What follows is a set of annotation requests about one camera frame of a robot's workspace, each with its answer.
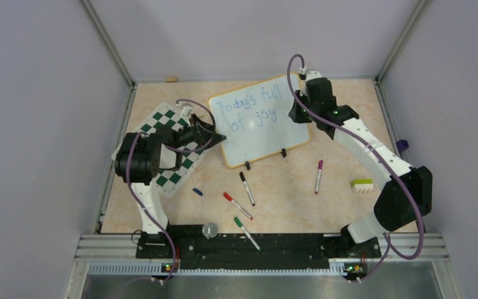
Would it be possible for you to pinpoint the small wooden block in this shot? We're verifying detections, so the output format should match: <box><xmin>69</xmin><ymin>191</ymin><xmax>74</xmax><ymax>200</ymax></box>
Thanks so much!
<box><xmin>165</xmin><ymin>76</ymin><xmax>178</xmax><ymax>83</ymax></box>

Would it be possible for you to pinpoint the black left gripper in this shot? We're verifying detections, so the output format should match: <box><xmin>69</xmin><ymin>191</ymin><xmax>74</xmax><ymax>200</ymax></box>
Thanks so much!
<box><xmin>172</xmin><ymin>113</ymin><xmax>225</xmax><ymax>149</ymax></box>

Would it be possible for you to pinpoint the green white eraser block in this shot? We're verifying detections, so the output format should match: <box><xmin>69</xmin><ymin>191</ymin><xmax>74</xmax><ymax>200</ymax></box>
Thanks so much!
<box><xmin>350</xmin><ymin>179</ymin><xmax>374</xmax><ymax>194</ymax></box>

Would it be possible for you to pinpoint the red capped marker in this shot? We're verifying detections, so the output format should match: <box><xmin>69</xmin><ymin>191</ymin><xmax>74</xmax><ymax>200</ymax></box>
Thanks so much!
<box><xmin>223</xmin><ymin>192</ymin><xmax>253</xmax><ymax>220</ymax></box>

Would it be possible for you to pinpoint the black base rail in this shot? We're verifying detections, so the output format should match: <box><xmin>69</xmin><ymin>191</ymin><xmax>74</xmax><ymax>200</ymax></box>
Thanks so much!
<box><xmin>136</xmin><ymin>225</ymin><xmax>382</xmax><ymax>270</ymax></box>

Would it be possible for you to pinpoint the purple plastic piece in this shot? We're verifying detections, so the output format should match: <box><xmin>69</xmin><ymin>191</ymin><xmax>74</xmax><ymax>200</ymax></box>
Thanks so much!
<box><xmin>396</xmin><ymin>140</ymin><xmax>410</xmax><ymax>152</ymax></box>

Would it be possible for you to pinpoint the purple cable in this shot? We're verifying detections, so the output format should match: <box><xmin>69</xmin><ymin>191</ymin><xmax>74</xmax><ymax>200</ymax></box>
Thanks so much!
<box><xmin>125</xmin><ymin>98</ymin><xmax>217</xmax><ymax>285</ymax></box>
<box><xmin>286</xmin><ymin>54</ymin><xmax>426</xmax><ymax>283</ymax></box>

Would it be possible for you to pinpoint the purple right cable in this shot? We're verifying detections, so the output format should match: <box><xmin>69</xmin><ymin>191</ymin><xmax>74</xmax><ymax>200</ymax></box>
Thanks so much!
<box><xmin>286</xmin><ymin>54</ymin><xmax>426</xmax><ymax>283</ymax></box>

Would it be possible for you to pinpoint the green white chessboard mat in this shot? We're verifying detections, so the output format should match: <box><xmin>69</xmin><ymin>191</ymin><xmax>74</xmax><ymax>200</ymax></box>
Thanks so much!
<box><xmin>111</xmin><ymin>102</ymin><xmax>219</xmax><ymax>199</ymax></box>

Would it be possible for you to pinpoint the blue marker cap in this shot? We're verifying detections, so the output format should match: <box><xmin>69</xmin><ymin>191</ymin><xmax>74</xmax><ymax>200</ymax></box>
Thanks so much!
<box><xmin>193</xmin><ymin>188</ymin><xmax>203</xmax><ymax>196</ymax></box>

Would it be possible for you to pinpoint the grey round knob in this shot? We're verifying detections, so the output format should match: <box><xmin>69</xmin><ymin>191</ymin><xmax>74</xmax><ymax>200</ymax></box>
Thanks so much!
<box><xmin>202</xmin><ymin>222</ymin><xmax>218</xmax><ymax>239</ymax></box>

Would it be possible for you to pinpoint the green capped marker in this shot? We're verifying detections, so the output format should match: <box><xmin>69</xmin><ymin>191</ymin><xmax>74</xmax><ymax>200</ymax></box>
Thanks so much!
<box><xmin>233</xmin><ymin>217</ymin><xmax>261</xmax><ymax>252</ymax></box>

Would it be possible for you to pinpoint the black capped marker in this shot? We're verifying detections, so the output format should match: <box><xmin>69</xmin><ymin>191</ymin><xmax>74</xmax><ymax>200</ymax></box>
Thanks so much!
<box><xmin>240</xmin><ymin>171</ymin><xmax>256</xmax><ymax>206</ymax></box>

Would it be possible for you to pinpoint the purple capped marker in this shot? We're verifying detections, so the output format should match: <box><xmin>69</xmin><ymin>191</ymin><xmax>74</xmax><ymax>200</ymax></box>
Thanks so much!
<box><xmin>314</xmin><ymin>159</ymin><xmax>324</xmax><ymax>195</ymax></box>

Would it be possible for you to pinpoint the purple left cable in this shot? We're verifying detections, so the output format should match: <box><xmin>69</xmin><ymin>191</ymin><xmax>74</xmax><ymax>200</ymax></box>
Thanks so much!
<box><xmin>125</xmin><ymin>98</ymin><xmax>217</xmax><ymax>285</ymax></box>

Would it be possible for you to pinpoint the yellow framed whiteboard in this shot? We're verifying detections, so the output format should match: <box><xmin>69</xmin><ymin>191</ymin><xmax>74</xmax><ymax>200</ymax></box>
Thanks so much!
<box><xmin>209</xmin><ymin>74</ymin><xmax>310</xmax><ymax>168</ymax></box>

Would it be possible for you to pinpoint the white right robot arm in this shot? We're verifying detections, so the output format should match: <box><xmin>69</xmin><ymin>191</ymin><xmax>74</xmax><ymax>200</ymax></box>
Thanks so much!
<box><xmin>289</xmin><ymin>67</ymin><xmax>432</xmax><ymax>257</ymax></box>

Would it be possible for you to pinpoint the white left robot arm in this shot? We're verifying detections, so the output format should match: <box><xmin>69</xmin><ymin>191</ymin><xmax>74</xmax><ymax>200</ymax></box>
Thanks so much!
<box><xmin>114</xmin><ymin>114</ymin><xmax>227</xmax><ymax>234</ymax></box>

